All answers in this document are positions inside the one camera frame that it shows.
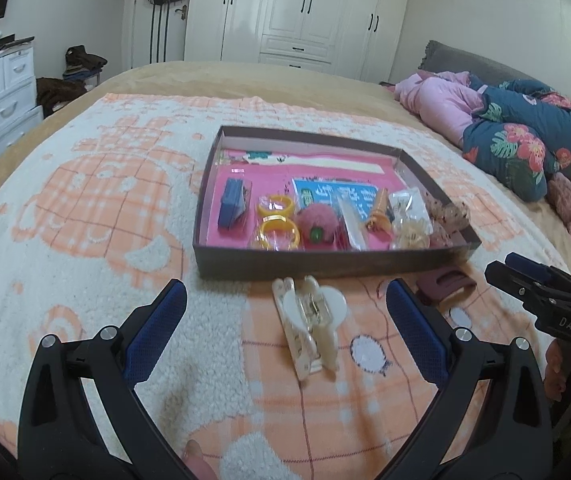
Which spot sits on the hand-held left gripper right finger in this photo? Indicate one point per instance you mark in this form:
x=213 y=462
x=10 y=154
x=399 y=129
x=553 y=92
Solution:
x=415 y=330

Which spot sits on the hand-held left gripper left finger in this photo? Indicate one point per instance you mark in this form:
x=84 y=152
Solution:
x=158 y=325

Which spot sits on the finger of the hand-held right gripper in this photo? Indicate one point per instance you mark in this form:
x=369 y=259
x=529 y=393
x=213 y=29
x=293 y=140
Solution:
x=528 y=263
x=510 y=280

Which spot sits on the maroon hair claw clip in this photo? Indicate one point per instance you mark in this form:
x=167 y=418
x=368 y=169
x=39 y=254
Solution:
x=443 y=285

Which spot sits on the white card with clip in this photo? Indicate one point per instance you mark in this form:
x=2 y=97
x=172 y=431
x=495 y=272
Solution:
x=328 y=305

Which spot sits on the pearl hair clip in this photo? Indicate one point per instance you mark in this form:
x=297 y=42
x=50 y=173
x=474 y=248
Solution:
x=413 y=234

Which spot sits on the translucent hair claw clip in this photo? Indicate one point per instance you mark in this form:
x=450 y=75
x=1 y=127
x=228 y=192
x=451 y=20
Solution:
x=300 y=350

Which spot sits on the brown shallow cardboard box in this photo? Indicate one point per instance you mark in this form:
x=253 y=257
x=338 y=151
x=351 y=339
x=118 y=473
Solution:
x=315 y=262

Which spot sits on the clear plastic packet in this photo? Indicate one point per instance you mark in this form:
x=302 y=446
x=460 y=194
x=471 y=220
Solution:
x=354 y=222

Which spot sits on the blue jewelry card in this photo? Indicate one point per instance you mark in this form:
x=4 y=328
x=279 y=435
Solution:
x=233 y=202

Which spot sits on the person's left hand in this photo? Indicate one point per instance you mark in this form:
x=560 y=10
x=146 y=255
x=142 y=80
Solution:
x=198 y=462

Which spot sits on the clear plastic bags of accessories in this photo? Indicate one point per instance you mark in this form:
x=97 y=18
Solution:
x=448 y=217

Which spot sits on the orange white patterned blanket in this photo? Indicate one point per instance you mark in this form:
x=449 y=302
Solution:
x=90 y=240

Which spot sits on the floral blue quilt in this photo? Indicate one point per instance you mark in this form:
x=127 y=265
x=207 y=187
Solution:
x=520 y=145

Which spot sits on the small clear earring bag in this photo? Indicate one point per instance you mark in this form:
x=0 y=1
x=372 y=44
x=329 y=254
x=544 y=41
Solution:
x=408 y=202

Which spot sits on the yellow bangle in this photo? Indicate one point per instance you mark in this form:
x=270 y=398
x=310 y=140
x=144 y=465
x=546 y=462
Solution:
x=276 y=234
x=275 y=205

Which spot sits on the pink padded garment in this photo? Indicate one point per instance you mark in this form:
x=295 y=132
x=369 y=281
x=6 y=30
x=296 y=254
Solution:
x=440 y=105

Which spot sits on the pink packet with blue label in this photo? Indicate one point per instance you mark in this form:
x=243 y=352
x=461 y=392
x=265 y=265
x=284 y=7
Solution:
x=275 y=180

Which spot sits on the dark brown cloth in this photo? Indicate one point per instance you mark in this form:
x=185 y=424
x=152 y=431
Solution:
x=60 y=92

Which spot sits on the beige bed cover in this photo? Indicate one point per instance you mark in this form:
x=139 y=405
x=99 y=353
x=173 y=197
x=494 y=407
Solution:
x=245 y=77

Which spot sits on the pile of folded clothes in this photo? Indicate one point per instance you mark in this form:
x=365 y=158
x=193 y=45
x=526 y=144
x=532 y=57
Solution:
x=85 y=62

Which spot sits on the white drawer cabinet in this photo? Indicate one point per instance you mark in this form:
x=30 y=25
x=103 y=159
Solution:
x=0 y=95

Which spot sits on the white door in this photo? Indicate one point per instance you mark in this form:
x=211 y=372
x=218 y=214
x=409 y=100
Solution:
x=158 y=35

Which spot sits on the white wardrobe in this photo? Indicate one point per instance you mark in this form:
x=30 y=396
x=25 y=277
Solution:
x=295 y=10

